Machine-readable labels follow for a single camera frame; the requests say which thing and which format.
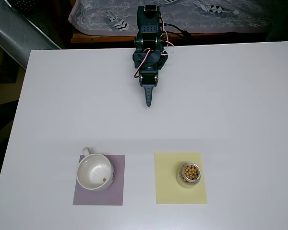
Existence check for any purple paper square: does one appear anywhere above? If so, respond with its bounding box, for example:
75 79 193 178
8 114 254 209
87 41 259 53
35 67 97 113
72 154 126 206

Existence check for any brown wooden bed frame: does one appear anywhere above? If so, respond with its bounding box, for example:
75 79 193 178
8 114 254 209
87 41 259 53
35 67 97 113
71 30 267 44

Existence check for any yellow paper square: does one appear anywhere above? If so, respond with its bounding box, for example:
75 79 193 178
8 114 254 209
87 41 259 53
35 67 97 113
154 152 208 205

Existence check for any black power cable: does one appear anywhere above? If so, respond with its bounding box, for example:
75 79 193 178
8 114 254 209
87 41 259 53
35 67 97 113
164 23 192 39

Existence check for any glass jar of beans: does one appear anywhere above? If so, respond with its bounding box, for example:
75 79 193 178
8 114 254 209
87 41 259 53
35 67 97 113
177 162 202 189

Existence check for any red and white servo cable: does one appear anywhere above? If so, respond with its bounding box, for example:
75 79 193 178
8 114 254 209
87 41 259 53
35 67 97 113
133 11 175 79

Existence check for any blue patterned bed sheet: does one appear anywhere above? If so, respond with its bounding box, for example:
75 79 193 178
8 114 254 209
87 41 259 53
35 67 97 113
68 0 276 36

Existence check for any white ceramic mug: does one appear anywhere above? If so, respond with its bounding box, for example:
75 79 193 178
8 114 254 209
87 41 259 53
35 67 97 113
76 147 115 191

